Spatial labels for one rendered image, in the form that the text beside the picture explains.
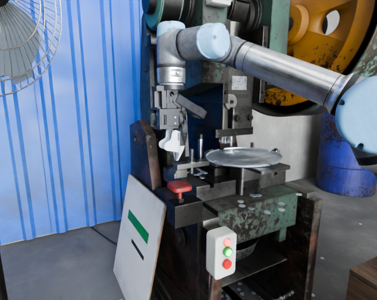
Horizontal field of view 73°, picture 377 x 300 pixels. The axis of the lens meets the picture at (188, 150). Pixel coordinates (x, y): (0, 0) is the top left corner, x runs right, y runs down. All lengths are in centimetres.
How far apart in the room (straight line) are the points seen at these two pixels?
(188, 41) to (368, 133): 41
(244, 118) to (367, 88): 60
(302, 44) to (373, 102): 88
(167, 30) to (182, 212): 49
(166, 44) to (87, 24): 143
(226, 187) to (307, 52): 70
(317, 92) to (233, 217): 49
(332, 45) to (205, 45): 71
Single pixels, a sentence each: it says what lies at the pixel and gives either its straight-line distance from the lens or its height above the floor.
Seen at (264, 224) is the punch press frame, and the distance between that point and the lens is 104.
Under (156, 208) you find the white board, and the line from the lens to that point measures 114.
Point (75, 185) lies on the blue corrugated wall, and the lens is 211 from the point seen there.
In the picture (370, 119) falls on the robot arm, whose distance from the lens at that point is 48.
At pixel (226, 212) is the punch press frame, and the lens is 89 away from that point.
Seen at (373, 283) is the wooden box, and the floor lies 35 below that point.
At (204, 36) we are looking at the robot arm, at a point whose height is 115.
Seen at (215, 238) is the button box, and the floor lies 62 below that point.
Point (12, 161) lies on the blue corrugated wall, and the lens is 205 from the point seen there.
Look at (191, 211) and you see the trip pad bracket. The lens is 79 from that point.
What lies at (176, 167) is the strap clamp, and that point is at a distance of 100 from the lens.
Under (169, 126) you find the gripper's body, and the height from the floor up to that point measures 94.
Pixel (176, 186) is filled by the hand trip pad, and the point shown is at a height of 76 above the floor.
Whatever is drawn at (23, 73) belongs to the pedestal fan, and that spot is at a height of 109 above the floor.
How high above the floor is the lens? 102
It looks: 12 degrees down
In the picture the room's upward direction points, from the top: straight up
